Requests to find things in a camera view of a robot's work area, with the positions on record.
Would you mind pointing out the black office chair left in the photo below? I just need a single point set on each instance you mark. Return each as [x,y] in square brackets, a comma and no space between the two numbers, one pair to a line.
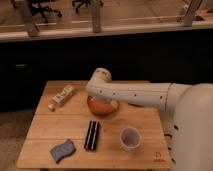
[36,7]

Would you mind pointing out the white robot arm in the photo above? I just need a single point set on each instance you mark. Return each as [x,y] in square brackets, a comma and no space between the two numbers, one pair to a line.
[191,107]

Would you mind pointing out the black rectangular bar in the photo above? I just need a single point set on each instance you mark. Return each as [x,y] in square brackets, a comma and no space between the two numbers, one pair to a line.
[92,136]

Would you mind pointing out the orange bowl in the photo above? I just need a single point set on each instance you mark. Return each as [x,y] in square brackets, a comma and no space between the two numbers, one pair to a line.
[98,107]

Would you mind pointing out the cream gripper under arm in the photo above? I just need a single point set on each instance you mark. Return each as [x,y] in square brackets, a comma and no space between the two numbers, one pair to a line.
[114,104]

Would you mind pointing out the black office chair centre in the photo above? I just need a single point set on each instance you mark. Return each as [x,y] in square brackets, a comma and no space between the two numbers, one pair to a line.
[82,2]

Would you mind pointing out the blue sponge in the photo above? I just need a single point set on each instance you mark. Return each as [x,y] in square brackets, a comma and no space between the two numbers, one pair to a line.
[63,150]

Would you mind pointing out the black office chair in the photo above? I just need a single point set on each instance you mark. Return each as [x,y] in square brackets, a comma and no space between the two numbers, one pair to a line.
[82,2]
[36,7]

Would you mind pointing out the white paper cup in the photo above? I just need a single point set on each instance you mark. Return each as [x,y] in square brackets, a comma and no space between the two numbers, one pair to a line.
[130,138]

